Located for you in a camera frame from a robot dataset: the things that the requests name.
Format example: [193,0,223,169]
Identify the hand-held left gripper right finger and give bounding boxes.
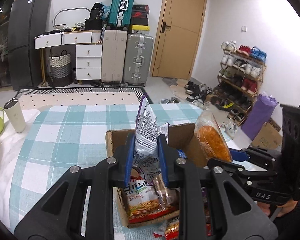
[158,134,279,240]

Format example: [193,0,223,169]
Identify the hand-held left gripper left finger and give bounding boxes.
[14,132,136,240]

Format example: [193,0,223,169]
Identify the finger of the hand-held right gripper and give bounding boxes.
[207,158,277,183]
[229,147,282,167]

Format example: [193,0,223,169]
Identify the brown cardboard box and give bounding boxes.
[105,122,208,228]

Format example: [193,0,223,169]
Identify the orange bread packet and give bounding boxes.
[194,110,233,163]

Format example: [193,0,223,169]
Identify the purple snack packet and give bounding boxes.
[132,95,169,180]

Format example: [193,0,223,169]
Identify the white red noodle snack packet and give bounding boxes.
[120,172,180,224]

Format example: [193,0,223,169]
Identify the small red noodle snack packet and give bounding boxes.
[154,217,180,240]

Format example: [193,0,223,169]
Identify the person's right hand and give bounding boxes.
[257,199,300,218]

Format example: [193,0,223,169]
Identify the printed cardboard box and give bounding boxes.
[251,117,283,150]

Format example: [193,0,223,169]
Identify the purple yoga mat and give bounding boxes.
[241,92,279,141]

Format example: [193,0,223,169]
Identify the teal checked tablecloth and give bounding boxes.
[9,104,230,240]

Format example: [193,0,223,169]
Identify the scattered loose shoes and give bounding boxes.
[160,80,238,138]

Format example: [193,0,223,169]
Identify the beige door mat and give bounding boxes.
[162,77,190,97]

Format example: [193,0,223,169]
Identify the rows of racked shoes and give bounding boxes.
[218,41,267,125]

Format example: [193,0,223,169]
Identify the silver suitcase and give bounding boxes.
[122,33,154,87]

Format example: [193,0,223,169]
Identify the beige suitcase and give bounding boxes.
[101,29,128,83]

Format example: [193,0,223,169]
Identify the white drawer unit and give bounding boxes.
[75,44,103,81]

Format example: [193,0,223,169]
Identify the woven laundry basket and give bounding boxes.
[49,50,73,87]

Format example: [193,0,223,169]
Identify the white tumbler cup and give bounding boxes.
[3,98,27,133]

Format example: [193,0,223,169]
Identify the yellow black shoe box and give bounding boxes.
[129,24,150,35]

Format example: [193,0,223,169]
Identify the white dressing desk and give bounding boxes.
[34,30,102,50]

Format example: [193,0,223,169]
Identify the wooden door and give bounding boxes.
[150,0,208,78]

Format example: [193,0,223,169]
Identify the plain black shoe box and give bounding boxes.
[130,17,149,26]

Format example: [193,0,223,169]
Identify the black bag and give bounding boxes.
[84,18,103,31]

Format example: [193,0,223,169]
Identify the black pouch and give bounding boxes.
[90,2,105,20]

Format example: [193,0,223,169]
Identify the teal suitcase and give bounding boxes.
[107,0,136,30]

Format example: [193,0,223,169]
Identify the dark grey refrigerator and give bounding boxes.
[8,0,50,92]

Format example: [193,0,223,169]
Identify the oval mirror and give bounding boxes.
[53,8,90,30]

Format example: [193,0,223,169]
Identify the dark glass cabinet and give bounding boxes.
[0,0,13,90]

